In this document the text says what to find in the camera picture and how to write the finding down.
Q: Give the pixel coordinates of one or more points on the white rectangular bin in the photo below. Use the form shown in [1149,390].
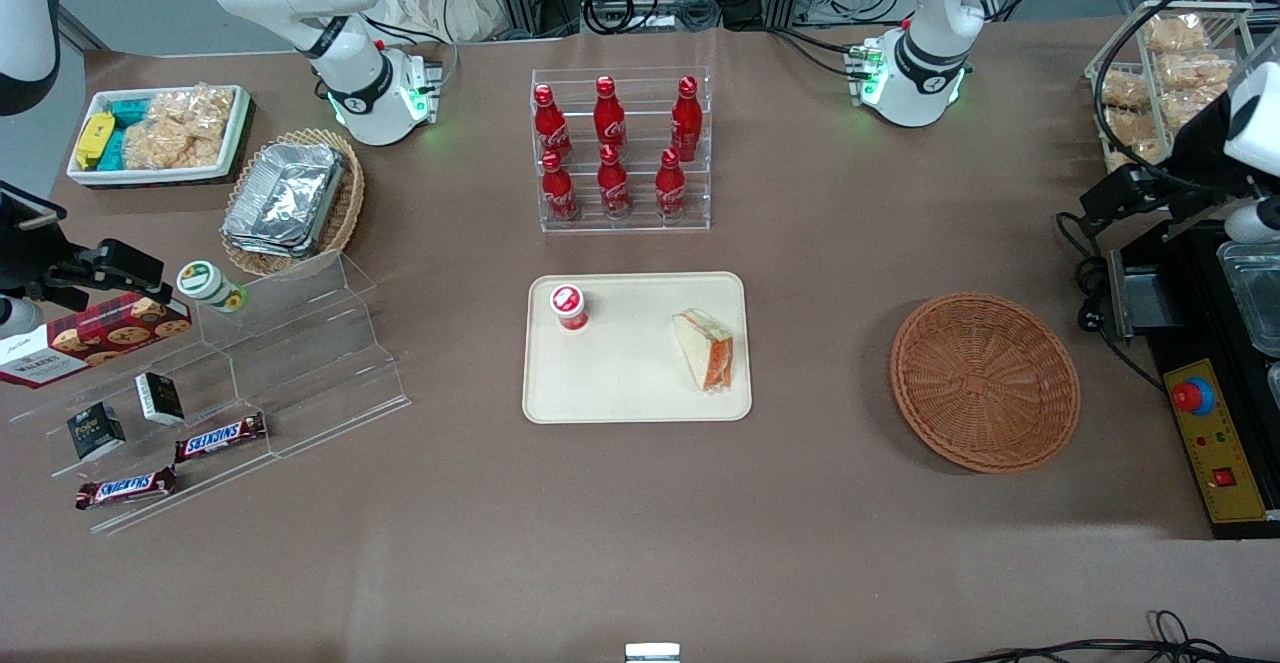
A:
[150,176]

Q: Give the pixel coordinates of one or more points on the green lidded white jar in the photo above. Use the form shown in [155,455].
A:
[200,281]

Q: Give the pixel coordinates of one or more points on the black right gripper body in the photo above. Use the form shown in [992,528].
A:
[28,255]

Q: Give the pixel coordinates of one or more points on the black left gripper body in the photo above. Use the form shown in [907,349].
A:
[1196,157]

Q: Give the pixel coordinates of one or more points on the grey metal appliance plate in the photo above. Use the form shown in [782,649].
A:
[1145,303]

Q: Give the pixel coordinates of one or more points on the Snickers chocolate bar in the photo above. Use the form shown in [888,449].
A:
[220,438]
[125,488]

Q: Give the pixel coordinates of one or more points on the bagged rice cracker snack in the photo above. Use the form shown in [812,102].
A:
[1185,108]
[1122,90]
[1120,126]
[1175,33]
[1135,156]
[1195,71]

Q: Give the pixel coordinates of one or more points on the small silver device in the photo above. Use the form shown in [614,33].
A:
[652,655]

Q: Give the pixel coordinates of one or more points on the light wicker basket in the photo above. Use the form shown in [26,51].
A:
[350,203]

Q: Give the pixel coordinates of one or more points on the brown wicker basket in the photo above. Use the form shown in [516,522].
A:
[985,383]

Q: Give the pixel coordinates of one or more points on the foil food container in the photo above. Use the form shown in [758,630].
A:
[285,193]
[270,251]

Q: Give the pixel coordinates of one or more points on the teal snack pack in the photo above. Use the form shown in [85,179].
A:
[128,108]
[115,153]

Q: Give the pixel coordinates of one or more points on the triangular sandwich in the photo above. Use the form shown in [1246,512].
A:
[705,348]

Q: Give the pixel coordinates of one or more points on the beige plastic tray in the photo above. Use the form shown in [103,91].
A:
[630,373]

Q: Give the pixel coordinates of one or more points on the red emergency stop button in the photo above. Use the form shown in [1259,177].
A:
[1192,398]

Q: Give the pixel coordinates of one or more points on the small black box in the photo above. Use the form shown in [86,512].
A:
[160,398]
[96,433]

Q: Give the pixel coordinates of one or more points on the black countertop appliance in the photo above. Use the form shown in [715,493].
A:
[1190,283]

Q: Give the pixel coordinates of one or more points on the red yogurt cup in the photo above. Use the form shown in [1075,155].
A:
[570,308]

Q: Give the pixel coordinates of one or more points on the yellow snack pack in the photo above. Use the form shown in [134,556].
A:
[95,138]

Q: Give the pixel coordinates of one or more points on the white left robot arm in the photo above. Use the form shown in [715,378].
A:
[930,73]

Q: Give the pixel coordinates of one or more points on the clear bag of crackers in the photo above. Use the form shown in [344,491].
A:
[160,148]
[195,108]

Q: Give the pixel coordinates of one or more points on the steel appliance pan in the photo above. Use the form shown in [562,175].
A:
[1255,293]

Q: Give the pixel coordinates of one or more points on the clear acrylic bottle rack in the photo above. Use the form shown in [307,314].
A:
[645,143]

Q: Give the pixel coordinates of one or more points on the red cola bottle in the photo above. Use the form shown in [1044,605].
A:
[548,123]
[613,188]
[670,188]
[685,118]
[609,118]
[558,193]

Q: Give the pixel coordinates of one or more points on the clear acrylic stepped shelf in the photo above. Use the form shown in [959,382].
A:
[300,363]

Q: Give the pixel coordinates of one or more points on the red tartan cookie box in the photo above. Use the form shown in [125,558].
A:
[100,338]

